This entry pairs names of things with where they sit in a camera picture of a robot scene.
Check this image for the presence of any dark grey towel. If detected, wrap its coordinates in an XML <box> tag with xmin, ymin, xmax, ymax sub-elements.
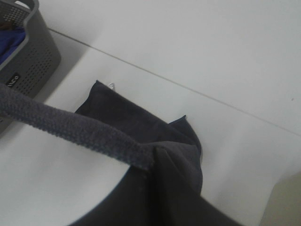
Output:
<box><xmin>0</xmin><ymin>81</ymin><xmax>203</xmax><ymax>192</ymax></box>

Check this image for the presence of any blue cloth in basket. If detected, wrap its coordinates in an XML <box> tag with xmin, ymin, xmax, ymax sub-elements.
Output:
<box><xmin>0</xmin><ymin>21</ymin><xmax>26</xmax><ymax>64</ymax></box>

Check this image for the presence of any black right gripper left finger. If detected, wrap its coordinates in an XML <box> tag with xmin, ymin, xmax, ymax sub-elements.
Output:
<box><xmin>71</xmin><ymin>168</ymin><xmax>160</xmax><ymax>226</ymax></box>

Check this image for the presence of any grey perforated plastic basket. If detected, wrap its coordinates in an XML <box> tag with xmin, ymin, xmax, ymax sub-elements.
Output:
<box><xmin>0</xmin><ymin>0</ymin><xmax>62</xmax><ymax>136</ymax></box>

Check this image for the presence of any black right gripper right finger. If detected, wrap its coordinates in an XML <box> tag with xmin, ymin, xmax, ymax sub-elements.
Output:
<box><xmin>154</xmin><ymin>148</ymin><xmax>240</xmax><ymax>226</ymax></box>

